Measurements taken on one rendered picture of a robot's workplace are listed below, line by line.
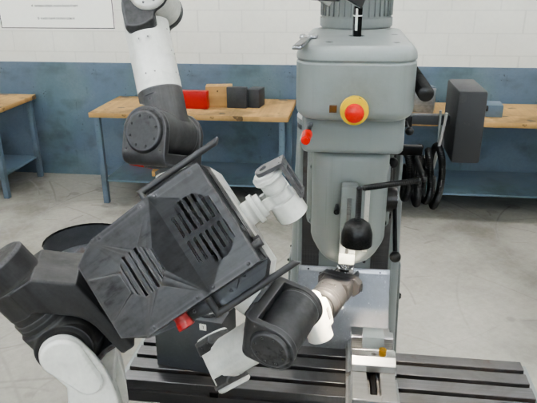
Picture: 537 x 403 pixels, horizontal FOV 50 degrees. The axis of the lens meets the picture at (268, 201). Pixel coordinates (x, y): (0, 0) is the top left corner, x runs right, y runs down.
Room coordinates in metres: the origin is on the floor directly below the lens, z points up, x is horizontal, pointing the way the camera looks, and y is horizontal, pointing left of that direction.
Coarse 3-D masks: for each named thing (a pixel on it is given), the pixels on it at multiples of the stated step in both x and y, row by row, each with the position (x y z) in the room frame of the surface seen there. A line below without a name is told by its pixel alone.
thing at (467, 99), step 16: (448, 80) 1.78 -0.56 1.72; (464, 80) 1.75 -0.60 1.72; (448, 96) 1.74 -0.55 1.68; (464, 96) 1.59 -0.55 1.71; (480, 96) 1.58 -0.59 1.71; (448, 112) 1.71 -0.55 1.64; (464, 112) 1.59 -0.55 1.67; (480, 112) 1.58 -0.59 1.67; (448, 128) 1.68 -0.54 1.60; (464, 128) 1.59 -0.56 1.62; (480, 128) 1.58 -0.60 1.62; (448, 144) 1.65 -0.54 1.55; (464, 144) 1.59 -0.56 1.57; (480, 144) 1.58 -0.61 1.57; (464, 160) 1.59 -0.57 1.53
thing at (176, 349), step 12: (228, 312) 1.47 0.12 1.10; (204, 324) 1.43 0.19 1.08; (216, 324) 1.42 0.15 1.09; (228, 324) 1.46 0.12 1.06; (168, 336) 1.46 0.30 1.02; (180, 336) 1.45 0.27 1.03; (192, 336) 1.44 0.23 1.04; (204, 336) 1.43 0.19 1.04; (168, 348) 1.46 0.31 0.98; (180, 348) 1.45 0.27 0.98; (192, 348) 1.44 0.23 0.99; (168, 360) 1.46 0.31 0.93; (180, 360) 1.45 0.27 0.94; (192, 360) 1.44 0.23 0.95; (204, 372) 1.43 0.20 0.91
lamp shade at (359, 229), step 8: (344, 224) 1.21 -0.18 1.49; (352, 224) 1.20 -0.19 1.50; (360, 224) 1.19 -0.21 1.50; (368, 224) 1.21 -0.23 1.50; (344, 232) 1.20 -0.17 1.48; (352, 232) 1.18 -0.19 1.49; (360, 232) 1.18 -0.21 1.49; (368, 232) 1.19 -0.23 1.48; (344, 240) 1.19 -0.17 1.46; (352, 240) 1.18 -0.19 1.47; (360, 240) 1.18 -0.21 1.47; (368, 240) 1.18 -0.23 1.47; (352, 248) 1.18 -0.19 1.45; (360, 248) 1.18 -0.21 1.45; (368, 248) 1.19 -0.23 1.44
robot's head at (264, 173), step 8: (272, 160) 1.09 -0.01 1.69; (280, 160) 1.06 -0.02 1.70; (264, 168) 1.08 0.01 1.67; (272, 168) 1.05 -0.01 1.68; (280, 168) 1.05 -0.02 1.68; (288, 168) 1.08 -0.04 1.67; (256, 176) 1.08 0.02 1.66; (264, 176) 1.06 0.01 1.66; (272, 176) 1.05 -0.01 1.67; (288, 176) 1.05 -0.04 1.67; (296, 176) 1.09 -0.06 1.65; (256, 184) 1.06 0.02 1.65; (264, 184) 1.05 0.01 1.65; (296, 184) 1.06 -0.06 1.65; (296, 192) 1.06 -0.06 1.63
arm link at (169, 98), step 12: (168, 84) 1.14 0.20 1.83; (144, 96) 1.13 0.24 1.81; (156, 96) 1.12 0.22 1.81; (168, 96) 1.13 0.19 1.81; (180, 96) 1.15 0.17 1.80; (168, 108) 1.11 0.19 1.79; (180, 108) 1.13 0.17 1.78; (168, 120) 1.07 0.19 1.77; (180, 120) 1.11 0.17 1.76; (180, 132) 1.09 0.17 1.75; (192, 132) 1.13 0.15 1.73; (180, 144) 1.09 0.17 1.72; (192, 144) 1.13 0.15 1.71
